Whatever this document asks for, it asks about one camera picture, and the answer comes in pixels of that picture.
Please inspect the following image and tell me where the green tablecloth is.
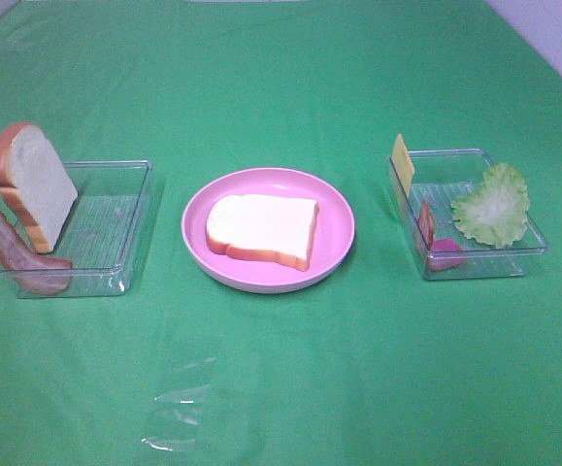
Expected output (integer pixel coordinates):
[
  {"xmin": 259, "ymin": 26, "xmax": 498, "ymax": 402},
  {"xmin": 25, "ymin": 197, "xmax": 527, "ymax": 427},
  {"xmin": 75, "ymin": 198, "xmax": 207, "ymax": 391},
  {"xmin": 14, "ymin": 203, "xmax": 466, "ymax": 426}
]
[{"xmin": 0, "ymin": 1, "xmax": 562, "ymax": 465}]

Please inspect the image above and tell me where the bread slice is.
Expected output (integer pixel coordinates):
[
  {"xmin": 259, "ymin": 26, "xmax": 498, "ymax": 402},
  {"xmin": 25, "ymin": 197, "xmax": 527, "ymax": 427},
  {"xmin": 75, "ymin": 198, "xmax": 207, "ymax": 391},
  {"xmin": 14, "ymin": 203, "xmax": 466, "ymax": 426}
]
[
  {"xmin": 206, "ymin": 194, "xmax": 319, "ymax": 272},
  {"xmin": 0, "ymin": 122, "xmax": 78, "ymax": 253}
]

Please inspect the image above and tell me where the pink round plate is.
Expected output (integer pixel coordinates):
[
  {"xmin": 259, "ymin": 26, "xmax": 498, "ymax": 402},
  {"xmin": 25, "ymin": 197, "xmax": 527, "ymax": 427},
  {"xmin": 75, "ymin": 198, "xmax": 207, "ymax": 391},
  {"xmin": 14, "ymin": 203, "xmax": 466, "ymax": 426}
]
[{"xmin": 182, "ymin": 167, "xmax": 355, "ymax": 294}]

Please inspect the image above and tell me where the right clear plastic tray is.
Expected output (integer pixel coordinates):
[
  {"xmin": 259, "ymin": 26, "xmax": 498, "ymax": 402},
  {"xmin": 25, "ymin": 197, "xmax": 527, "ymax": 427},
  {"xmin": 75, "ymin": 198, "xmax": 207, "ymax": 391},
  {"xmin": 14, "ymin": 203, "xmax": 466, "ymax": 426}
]
[{"xmin": 388, "ymin": 149, "xmax": 547, "ymax": 281}]

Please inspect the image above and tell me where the clear tape patch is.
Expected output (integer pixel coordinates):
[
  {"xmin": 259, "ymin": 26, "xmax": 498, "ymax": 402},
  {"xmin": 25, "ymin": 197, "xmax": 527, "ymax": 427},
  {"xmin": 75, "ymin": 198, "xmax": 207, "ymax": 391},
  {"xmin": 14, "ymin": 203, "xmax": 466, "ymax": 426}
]
[{"xmin": 141, "ymin": 334, "xmax": 221, "ymax": 464}]

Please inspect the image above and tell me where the leaning bread slice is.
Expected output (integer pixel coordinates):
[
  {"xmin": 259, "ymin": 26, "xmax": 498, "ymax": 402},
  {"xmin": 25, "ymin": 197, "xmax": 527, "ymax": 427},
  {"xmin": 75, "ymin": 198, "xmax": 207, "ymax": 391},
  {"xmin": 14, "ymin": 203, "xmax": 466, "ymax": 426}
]
[{"xmin": 0, "ymin": 122, "xmax": 78, "ymax": 253}]

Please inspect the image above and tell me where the bacon strip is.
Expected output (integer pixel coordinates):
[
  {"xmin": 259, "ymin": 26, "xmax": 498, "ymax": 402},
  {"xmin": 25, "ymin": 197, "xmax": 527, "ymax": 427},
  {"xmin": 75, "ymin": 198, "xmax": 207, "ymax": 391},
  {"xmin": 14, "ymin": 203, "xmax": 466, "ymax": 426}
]
[
  {"xmin": 0, "ymin": 211, "xmax": 73, "ymax": 295},
  {"xmin": 417, "ymin": 201, "xmax": 465, "ymax": 272}
]

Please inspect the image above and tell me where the left clear plastic tray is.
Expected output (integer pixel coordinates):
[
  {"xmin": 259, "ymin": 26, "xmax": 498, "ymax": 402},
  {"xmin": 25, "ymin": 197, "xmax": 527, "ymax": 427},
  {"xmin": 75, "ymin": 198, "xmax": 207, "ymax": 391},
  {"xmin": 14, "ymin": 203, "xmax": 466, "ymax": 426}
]
[{"xmin": 0, "ymin": 160, "xmax": 162, "ymax": 298}]

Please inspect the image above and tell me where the yellow cheese slice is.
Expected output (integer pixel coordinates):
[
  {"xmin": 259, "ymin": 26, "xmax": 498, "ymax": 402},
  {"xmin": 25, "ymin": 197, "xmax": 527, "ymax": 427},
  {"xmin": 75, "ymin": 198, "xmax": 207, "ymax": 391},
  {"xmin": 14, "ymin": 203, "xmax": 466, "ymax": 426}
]
[{"xmin": 391, "ymin": 133, "xmax": 414, "ymax": 197}]

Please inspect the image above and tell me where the clear plastic tray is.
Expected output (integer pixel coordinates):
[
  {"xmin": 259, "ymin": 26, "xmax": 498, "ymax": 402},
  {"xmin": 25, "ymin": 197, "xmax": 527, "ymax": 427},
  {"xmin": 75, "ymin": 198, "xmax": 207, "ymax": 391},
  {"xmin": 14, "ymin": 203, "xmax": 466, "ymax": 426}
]
[
  {"xmin": 388, "ymin": 149, "xmax": 547, "ymax": 281},
  {"xmin": 0, "ymin": 160, "xmax": 162, "ymax": 298}
]

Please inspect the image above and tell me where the green lettuce leaf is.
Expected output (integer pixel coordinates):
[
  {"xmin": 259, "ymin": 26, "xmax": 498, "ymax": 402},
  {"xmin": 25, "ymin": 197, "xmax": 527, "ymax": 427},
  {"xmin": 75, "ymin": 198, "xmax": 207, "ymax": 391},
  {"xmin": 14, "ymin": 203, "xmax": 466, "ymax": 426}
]
[{"xmin": 450, "ymin": 162, "xmax": 530, "ymax": 249}]

